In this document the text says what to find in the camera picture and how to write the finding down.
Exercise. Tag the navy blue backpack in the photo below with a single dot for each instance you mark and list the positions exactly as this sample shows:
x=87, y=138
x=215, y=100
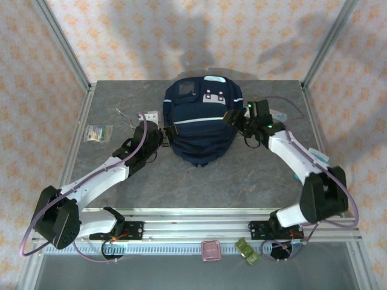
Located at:
x=199, y=136

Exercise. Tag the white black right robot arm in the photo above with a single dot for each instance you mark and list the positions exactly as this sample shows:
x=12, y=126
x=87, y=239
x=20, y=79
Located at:
x=287, y=148

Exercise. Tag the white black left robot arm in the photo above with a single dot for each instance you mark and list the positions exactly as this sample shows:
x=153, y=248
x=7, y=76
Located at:
x=99, y=178

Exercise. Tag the small clear plastic pouch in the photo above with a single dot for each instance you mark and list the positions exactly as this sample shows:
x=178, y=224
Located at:
x=279, y=115

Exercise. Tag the green white plastic packet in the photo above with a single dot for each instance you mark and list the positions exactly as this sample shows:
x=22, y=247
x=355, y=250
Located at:
x=96, y=133

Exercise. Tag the blue white wipes packet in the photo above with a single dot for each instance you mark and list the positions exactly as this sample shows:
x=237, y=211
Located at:
x=320, y=155

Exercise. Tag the pink square clip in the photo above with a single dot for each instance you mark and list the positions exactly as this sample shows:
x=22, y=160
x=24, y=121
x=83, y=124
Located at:
x=211, y=250

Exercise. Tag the green plastic clip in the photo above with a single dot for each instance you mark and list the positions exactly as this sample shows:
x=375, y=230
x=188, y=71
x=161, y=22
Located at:
x=248, y=251

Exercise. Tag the aluminium right side rail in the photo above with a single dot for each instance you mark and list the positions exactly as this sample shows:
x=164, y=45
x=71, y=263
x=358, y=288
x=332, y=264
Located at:
x=314, y=121

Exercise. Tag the aluminium left side rail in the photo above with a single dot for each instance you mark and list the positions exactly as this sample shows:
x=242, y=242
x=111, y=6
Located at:
x=77, y=145

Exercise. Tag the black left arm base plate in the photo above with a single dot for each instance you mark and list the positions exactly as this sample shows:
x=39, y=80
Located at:
x=136, y=229

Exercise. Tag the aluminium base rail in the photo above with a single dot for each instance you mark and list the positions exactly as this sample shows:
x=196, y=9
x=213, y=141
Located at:
x=196, y=226

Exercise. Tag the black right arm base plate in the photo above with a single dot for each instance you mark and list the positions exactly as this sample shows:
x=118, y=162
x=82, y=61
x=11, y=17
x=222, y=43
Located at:
x=257, y=229

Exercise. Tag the aluminium right frame post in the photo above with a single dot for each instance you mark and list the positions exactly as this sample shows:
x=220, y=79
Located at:
x=326, y=39

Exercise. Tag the aluminium frame post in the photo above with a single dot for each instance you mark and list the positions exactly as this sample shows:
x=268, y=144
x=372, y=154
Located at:
x=65, y=51
x=326, y=39

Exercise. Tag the aluminium left frame post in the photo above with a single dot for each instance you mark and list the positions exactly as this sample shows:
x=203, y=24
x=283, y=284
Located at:
x=65, y=51

